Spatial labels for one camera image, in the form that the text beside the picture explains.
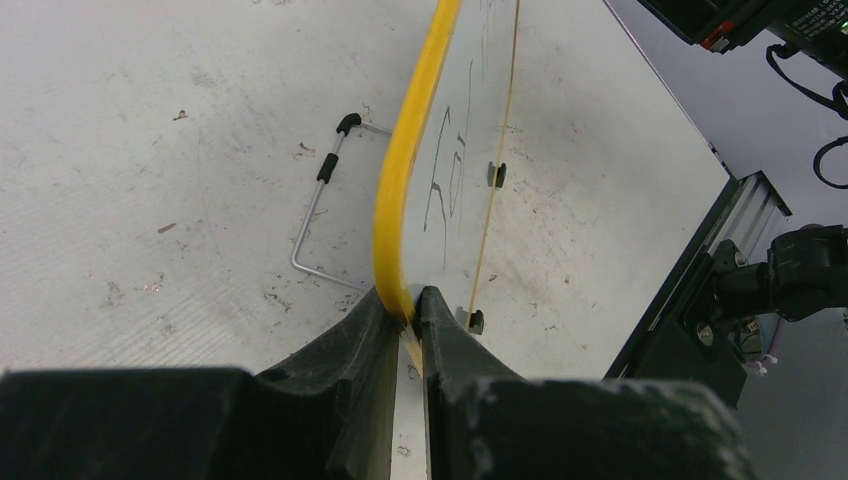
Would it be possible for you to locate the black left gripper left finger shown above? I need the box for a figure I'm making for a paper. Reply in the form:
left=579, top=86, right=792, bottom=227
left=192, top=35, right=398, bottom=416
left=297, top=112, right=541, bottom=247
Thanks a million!
left=1, top=291, right=398, bottom=479

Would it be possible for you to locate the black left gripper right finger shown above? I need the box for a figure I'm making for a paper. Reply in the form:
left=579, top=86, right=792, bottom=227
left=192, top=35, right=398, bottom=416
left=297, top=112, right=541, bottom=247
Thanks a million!
left=417, top=286, right=756, bottom=479

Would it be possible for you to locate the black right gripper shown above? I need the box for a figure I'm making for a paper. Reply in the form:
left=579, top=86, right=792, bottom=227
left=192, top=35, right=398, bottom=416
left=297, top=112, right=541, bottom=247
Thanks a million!
left=639, top=0, right=847, bottom=62

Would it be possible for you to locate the yellow framed whiteboard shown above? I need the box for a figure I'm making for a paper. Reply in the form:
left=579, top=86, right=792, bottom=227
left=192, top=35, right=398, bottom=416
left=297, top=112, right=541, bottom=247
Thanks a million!
left=372, top=1, right=520, bottom=368

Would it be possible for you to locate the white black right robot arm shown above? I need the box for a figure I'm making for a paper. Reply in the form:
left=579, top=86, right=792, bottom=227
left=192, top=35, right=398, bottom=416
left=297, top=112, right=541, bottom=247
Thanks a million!
left=642, top=1, right=847, bottom=323

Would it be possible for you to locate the black whiteboard clip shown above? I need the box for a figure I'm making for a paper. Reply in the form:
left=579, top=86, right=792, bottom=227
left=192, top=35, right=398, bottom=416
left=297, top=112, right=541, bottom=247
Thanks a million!
left=456, top=307, right=485, bottom=335
left=487, top=162, right=507, bottom=189

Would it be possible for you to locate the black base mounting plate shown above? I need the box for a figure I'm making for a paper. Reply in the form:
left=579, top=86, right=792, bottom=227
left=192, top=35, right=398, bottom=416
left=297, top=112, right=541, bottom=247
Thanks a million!
left=604, top=170, right=793, bottom=409

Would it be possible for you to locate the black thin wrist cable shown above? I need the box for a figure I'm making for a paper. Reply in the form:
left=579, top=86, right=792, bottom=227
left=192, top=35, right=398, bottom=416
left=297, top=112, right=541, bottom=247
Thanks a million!
left=765, top=42, right=848, bottom=192

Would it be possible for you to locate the metal wire whiteboard stand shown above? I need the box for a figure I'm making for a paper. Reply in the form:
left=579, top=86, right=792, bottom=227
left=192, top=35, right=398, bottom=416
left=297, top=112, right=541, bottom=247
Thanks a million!
left=290, top=113, right=392, bottom=292

